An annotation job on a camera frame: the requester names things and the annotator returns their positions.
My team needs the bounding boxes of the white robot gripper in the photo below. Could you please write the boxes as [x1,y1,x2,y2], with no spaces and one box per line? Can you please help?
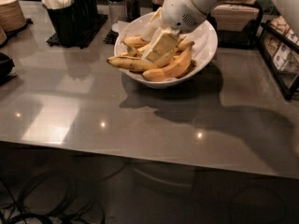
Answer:
[141,0,229,63]

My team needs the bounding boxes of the top back spotted banana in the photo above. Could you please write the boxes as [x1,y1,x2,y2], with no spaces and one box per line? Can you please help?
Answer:
[123,35,149,49]

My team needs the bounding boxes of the spotted banana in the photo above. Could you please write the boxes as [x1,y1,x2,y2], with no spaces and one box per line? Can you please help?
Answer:
[123,35,149,49]
[107,56,157,72]

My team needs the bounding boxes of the right back small banana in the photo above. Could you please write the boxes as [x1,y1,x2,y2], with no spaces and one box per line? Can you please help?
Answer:
[177,38,191,53]

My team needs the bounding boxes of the white bowl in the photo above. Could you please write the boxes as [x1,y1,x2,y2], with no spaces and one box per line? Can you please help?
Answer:
[113,11,219,90]

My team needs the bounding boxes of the front right orange banana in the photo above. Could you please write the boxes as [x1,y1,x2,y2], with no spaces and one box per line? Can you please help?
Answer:
[142,42,194,82]

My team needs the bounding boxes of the front left spotted banana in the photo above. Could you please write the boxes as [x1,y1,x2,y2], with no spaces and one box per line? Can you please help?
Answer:
[107,56,157,72]

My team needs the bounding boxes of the glass pepper grinder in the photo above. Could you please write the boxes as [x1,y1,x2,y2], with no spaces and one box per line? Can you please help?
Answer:
[125,0,140,21]

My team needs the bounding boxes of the small black mat under shakers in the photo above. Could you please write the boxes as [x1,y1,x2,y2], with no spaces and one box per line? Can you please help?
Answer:
[104,30,119,45]

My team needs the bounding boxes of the glass salt shaker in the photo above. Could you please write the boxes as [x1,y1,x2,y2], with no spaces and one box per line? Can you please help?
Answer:
[107,0,125,25]

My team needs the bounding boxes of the black cutlery cup back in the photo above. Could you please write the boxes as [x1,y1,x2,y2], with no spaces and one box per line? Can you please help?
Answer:
[73,0,98,31]

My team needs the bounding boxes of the black cutlery cup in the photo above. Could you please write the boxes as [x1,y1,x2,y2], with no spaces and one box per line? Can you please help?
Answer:
[73,0,98,31]
[44,3,78,47]

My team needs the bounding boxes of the black cutlery cup front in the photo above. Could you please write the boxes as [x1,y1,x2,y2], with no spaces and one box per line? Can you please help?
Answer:
[44,3,78,47]

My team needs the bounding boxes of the black tea packet rack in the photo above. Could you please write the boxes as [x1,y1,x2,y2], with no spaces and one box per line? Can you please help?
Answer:
[257,16,299,100]

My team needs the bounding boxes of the stack of paper bowls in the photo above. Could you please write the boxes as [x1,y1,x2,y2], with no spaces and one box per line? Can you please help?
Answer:
[0,0,27,32]

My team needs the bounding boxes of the black object left edge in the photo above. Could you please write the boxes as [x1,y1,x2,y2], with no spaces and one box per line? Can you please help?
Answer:
[0,52,15,77]

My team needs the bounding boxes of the black floor cables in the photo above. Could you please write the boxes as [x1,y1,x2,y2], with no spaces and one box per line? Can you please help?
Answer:
[0,168,107,224]

